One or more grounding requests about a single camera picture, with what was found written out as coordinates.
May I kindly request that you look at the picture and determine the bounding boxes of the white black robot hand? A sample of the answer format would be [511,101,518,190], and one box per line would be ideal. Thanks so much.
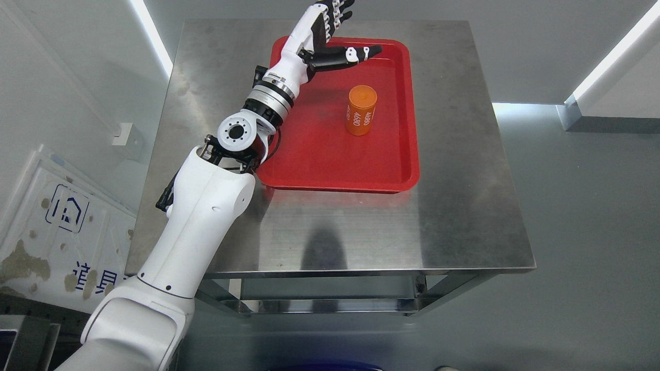
[263,1,383,99]

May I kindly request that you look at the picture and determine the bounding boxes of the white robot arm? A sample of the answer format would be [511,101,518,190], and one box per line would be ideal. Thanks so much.
[59,66,307,370]

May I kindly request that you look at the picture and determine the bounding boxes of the orange cylindrical capacitor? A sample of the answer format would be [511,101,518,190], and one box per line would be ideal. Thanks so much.
[345,85,378,136]

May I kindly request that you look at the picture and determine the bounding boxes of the red plastic tray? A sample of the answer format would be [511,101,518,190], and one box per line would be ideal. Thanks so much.
[256,37,420,194]

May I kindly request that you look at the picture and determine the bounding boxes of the white printed floor board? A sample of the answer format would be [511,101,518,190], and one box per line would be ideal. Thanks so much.
[1,145,136,314]

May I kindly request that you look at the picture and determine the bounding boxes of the stainless steel table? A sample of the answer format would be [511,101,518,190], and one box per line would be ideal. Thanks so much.
[125,20,537,318]

